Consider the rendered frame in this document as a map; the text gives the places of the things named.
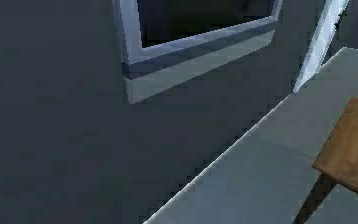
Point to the white framed window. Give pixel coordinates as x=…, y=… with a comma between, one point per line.
x=193, y=43

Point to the brown wooden table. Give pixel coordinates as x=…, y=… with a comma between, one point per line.
x=348, y=146

